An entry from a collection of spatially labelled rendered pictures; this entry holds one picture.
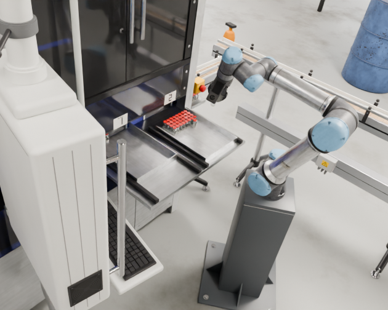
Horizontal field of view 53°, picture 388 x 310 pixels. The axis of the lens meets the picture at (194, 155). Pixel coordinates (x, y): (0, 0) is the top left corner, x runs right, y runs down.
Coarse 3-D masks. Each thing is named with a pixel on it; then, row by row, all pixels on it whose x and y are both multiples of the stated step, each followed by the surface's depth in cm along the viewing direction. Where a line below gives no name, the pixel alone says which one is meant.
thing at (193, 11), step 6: (192, 0) 180; (192, 6) 182; (192, 12) 184; (192, 18) 186; (192, 24) 189; (192, 30) 191; (186, 36) 190; (192, 36) 193; (186, 42) 192; (186, 48) 194; (186, 54) 197; (186, 66) 202; (186, 72) 204; (186, 78) 207; (186, 84) 210; (186, 90) 213
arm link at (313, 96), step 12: (264, 60) 161; (276, 72) 158; (288, 72) 158; (276, 84) 160; (288, 84) 156; (300, 84) 155; (300, 96) 155; (312, 96) 153; (324, 96) 151; (336, 96) 151; (324, 108) 151; (348, 108) 144
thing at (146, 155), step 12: (120, 132) 199; (132, 132) 200; (144, 132) 196; (108, 144) 191; (132, 144) 193; (144, 144) 194; (156, 144) 194; (108, 156) 179; (132, 156) 186; (144, 156) 187; (156, 156) 188; (168, 156) 189; (132, 168) 180; (144, 168) 181; (156, 168) 178
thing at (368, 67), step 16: (384, 0) 413; (368, 16) 430; (384, 16) 412; (368, 32) 432; (384, 32) 418; (352, 48) 462; (368, 48) 436; (384, 48) 426; (352, 64) 460; (368, 64) 443; (384, 64) 436; (352, 80) 464; (368, 80) 452; (384, 80) 448
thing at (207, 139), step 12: (204, 120) 213; (168, 132) 204; (180, 132) 205; (192, 132) 207; (204, 132) 208; (216, 132) 209; (228, 132) 205; (180, 144) 195; (192, 144) 199; (204, 144) 200; (216, 144) 201; (228, 144) 199; (204, 156) 193
